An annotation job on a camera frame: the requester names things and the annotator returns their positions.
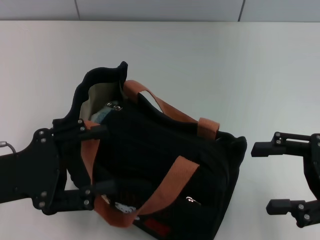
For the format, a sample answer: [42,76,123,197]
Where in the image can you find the grey left gripper cable plug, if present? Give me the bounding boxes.
[0,141,17,154]

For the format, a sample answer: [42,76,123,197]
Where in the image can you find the light blue item inside bag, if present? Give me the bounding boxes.
[89,106,118,125]

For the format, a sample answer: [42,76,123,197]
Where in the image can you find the black food bag orange straps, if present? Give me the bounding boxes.
[66,61,248,240]

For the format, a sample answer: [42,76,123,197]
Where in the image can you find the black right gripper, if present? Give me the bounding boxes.
[251,131,320,229]

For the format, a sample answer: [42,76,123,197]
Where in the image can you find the silver main zipper pull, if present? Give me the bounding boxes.
[106,101,124,111]

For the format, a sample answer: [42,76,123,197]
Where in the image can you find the silver pocket zipper pull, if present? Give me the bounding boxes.
[185,196,202,206]

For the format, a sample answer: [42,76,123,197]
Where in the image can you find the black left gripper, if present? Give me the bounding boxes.
[0,118,120,216]

